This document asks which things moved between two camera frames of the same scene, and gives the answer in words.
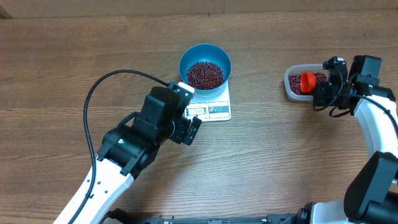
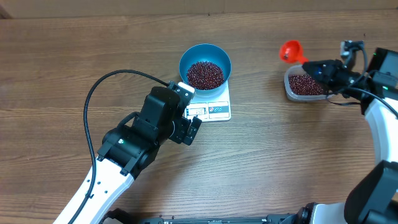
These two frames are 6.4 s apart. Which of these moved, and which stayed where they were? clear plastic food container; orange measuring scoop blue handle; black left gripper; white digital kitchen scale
Moved: orange measuring scoop blue handle
Stayed: clear plastic food container; black left gripper; white digital kitchen scale
